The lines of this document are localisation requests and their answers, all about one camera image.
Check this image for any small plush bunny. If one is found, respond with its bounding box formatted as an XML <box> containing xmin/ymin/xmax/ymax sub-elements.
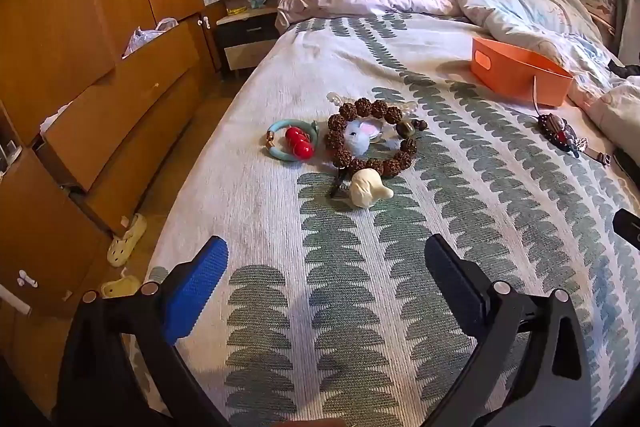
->
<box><xmin>342</xmin><ymin>119</ymin><xmax>386</xmax><ymax>155</ymax></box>

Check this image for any clear pearl hair clip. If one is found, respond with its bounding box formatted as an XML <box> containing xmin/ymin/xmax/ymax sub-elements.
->
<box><xmin>326</xmin><ymin>91</ymin><xmax>425</xmax><ymax>114</ymax></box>

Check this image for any white plastic bag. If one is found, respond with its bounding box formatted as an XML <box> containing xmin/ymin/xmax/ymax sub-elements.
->
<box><xmin>122</xmin><ymin>18</ymin><xmax>179</xmax><ymax>58</ymax></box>

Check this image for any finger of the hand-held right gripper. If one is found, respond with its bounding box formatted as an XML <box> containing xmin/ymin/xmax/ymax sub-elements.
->
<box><xmin>614</xmin><ymin>208</ymin><xmax>640</xmax><ymax>253</ymax></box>

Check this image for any pale yellow slipper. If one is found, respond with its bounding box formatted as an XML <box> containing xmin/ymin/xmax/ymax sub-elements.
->
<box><xmin>107</xmin><ymin>213</ymin><xmax>147</xmax><ymax>267</ymax></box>
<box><xmin>101</xmin><ymin>269</ymin><xmax>141</xmax><ymax>299</ymax></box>

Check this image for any leaf patterned bed sheet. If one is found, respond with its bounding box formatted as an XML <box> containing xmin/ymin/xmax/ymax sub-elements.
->
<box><xmin>120</xmin><ymin>14</ymin><xmax>640</xmax><ymax>427</ymax></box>

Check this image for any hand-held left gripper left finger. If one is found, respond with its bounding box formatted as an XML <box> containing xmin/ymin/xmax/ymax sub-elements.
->
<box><xmin>55</xmin><ymin>235</ymin><xmax>231</xmax><ymax>427</ymax></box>

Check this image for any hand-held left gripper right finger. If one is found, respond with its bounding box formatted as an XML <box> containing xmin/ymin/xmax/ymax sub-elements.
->
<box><xmin>424</xmin><ymin>234</ymin><xmax>593</xmax><ymax>427</ymax></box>

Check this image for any teal bracelet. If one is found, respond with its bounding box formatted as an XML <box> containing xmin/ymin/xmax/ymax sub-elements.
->
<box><xmin>265</xmin><ymin>119</ymin><xmax>321</xmax><ymax>164</ymax></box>

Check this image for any brown seed bead bracelet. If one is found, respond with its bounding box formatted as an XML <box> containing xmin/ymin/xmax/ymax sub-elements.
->
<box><xmin>325</xmin><ymin>98</ymin><xmax>418</xmax><ymax>178</ymax></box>

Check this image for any red bead charm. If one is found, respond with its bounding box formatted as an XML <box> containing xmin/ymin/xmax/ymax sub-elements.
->
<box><xmin>285</xmin><ymin>127</ymin><xmax>315</xmax><ymax>158</ymax></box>

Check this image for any black tassel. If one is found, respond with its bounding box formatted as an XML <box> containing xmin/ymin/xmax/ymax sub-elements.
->
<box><xmin>327</xmin><ymin>167</ymin><xmax>353</xmax><ymax>198</ymax></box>

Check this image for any wooden nightstand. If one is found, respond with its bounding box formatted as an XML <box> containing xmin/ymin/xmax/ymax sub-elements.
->
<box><xmin>216</xmin><ymin>4</ymin><xmax>281</xmax><ymax>72</ymax></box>

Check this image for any dark bead bracelet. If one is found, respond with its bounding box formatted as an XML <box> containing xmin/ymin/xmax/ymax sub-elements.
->
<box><xmin>399</xmin><ymin>118</ymin><xmax>429</xmax><ymax>140</ymax></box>

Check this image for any cream carved figurine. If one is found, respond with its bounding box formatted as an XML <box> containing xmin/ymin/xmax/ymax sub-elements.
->
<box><xmin>349</xmin><ymin>168</ymin><xmax>395</xmax><ymax>208</ymax></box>

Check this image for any wooden wardrobe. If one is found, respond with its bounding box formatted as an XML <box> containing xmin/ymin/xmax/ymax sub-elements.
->
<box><xmin>0</xmin><ymin>0</ymin><xmax>236</xmax><ymax>408</ymax></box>

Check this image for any orange plastic basket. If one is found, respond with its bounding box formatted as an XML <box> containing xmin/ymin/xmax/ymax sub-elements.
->
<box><xmin>470</xmin><ymin>37</ymin><xmax>574</xmax><ymax>108</ymax></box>

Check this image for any black cloth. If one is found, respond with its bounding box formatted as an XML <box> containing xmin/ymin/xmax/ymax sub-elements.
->
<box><xmin>607</xmin><ymin>61</ymin><xmax>640</xmax><ymax>78</ymax></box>

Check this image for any white strap wristwatch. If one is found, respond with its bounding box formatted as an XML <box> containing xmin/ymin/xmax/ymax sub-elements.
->
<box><xmin>531</xmin><ymin>76</ymin><xmax>613</xmax><ymax>166</ymax></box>

